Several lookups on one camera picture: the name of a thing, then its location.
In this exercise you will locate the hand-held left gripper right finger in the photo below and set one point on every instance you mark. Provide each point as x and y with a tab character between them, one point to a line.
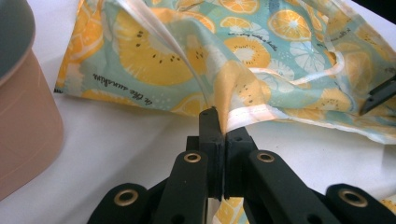
238	146

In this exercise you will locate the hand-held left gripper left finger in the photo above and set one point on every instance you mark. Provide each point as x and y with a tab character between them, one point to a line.
211	140

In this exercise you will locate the orange basin with grey rim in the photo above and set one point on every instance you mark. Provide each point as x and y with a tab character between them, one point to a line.
25	118

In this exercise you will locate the white table mat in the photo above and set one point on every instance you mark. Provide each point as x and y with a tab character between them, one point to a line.
124	140

